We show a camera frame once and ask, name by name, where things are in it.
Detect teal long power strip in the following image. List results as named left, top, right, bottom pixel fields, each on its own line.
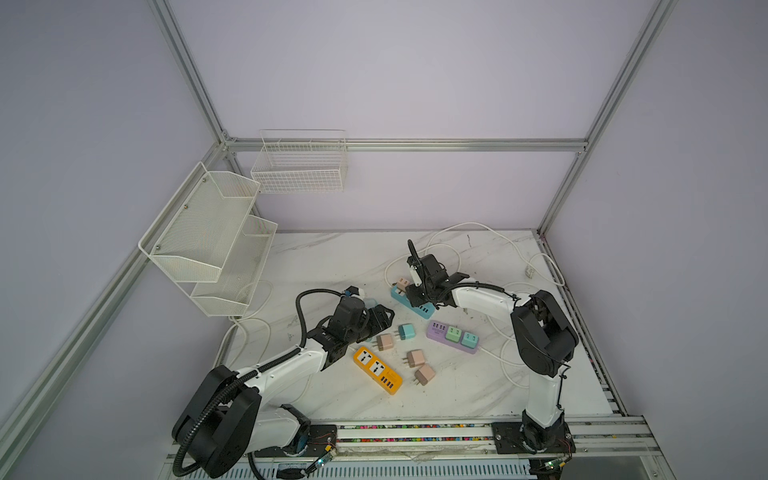
left=389, top=284, right=437, bottom=321

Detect mint charger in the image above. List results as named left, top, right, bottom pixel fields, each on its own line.
left=397, top=323, right=416, bottom=341

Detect purple power strip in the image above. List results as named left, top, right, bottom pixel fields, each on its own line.
left=426, top=321, right=479, bottom=354

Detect orange power strip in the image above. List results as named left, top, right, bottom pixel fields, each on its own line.
left=353, top=347, right=403, bottom=395

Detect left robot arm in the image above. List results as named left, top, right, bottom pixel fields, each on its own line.
left=172, top=287, right=395, bottom=478

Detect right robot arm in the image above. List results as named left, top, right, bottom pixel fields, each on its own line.
left=406, top=250, right=579, bottom=453

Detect green charger on purple strip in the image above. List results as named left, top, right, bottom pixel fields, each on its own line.
left=445, top=326, right=463, bottom=343

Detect teal charger on purple strip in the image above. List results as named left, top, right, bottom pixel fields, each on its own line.
left=461, top=332, right=479, bottom=350

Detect lower white mesh shelf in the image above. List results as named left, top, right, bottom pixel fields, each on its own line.
left=191, top=215, right=278, bottom=317

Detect white mesh shelf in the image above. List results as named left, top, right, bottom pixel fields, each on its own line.
left=138, top=163, right=260, bottom=283
left=191, top=215, right=278, bottom=317

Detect upper white mesh shelf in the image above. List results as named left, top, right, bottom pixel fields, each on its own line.
left=138, top=163, right=260, bottom=283

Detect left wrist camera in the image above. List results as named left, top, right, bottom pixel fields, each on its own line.
left=343, top=286, right=366, bottom=300

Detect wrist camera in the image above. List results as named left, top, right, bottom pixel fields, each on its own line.
left=407, top=239, right=422, bottom=286
left=343, top=286, right=366, bottom=300

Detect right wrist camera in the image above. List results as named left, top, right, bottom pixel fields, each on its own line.
left=407, top=239, right=422, bottom=286

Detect purple strip white cable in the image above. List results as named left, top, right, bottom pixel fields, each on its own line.
left=478, top=280, right=544, bottom=390

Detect teal strip white cable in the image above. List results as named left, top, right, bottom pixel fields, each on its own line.
left=383, top=221, right=566, bottom=289

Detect mountain strip white cable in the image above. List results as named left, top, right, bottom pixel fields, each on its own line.
left=211, top=278, right=275, bottom=373

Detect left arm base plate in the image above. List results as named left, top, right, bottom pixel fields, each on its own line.
left=253, top=424, right=338, bottom=458

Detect white wire basket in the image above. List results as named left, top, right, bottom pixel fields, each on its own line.
left=251, top=129, right=348, bottom=194

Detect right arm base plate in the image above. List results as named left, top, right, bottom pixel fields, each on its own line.
left=491, top=419, right=576, bottom=455

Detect aluminium frame rails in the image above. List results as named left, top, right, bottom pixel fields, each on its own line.
left=0, top=0, right=679, bottom=480

